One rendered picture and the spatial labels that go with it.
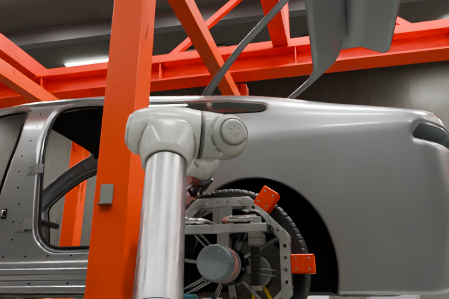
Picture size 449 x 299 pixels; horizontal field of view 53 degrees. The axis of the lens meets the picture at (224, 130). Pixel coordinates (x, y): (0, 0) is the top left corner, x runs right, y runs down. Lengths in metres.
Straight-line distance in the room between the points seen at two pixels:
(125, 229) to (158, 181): 0.91
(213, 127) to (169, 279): 0.42
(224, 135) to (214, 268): 0.72
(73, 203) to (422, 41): 4.07
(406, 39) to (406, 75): 7.79
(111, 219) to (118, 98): 0.56
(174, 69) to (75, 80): 1.25
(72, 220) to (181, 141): 4.27
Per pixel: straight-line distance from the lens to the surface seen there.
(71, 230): 5.32
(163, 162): 1.09
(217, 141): 1.15
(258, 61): 4.99
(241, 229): 1.68
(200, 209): 1.94
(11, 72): 4.65
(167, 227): 0.98
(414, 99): 12.55
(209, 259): 1.74
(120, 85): 2.17
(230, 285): 1.98
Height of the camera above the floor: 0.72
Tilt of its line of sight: 20 degrees up
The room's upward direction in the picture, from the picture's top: straight up
